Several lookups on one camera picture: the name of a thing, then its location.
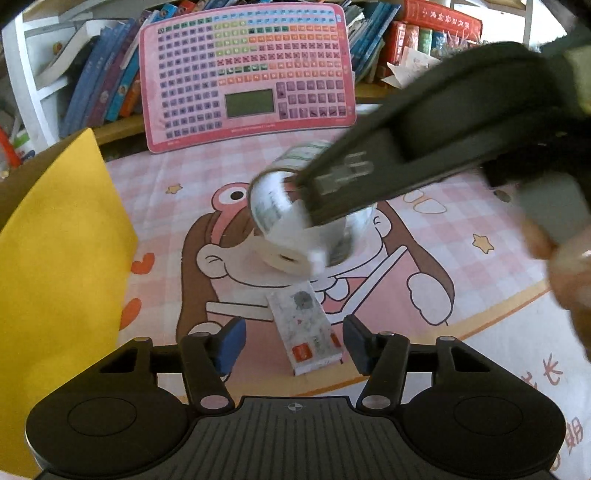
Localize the clear packing tape roll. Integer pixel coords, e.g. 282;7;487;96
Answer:
247;140;376;278

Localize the pink cartoon desk mat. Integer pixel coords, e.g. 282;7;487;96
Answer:
108;131;590;479

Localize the red dictionary book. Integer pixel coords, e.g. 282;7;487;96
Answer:
396;0;483;41

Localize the person right hand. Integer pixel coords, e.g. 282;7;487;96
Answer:
522;219;591;360

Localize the small white card box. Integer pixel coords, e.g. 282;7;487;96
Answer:
266;282;344;376

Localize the yellow cardboard box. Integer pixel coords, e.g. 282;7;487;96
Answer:
1;129;138;477

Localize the pile of papers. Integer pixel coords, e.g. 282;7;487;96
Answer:
382;46;441;89

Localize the white bookshelf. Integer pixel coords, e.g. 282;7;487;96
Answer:
1;1;534;151

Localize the row of blue books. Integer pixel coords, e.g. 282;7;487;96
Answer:
59;10;152;138

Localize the pink learning keyboard tablet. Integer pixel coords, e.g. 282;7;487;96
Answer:
139;2;356;153

